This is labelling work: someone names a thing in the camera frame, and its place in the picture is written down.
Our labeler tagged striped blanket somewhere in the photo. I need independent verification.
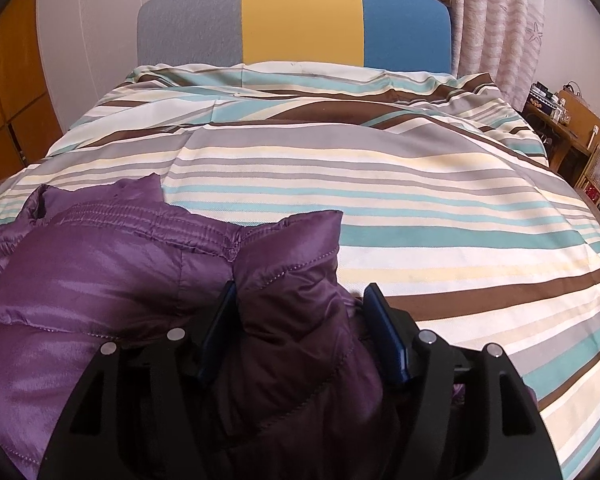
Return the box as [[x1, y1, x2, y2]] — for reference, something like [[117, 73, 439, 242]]
[[0, 60, 600, 480]]

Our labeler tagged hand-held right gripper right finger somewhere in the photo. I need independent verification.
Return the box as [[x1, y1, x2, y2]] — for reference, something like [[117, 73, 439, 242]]
[[362, 282, 563, 480]]

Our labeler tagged purple puffer jacket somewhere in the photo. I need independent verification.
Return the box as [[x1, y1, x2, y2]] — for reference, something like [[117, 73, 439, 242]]
[[0, 172, 538, 480]]

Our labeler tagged wooden desk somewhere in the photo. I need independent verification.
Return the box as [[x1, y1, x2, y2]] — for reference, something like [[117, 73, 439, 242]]
[[522, 82, 593, 161]]

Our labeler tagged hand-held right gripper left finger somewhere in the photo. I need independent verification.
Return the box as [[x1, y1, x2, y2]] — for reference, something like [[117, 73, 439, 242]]
[[37, 280, 239, 480]]

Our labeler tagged wooden wardrobe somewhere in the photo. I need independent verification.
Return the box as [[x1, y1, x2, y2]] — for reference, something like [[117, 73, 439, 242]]
[[0, 0, 64, 193]]

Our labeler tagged ship print curtain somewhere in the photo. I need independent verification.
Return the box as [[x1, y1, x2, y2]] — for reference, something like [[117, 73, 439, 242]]
[[190, 0, 548, 108]]

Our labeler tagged grey yellow blue headboard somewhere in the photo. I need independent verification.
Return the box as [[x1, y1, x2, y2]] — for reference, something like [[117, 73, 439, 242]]
[[136, 0, 453, 78]]

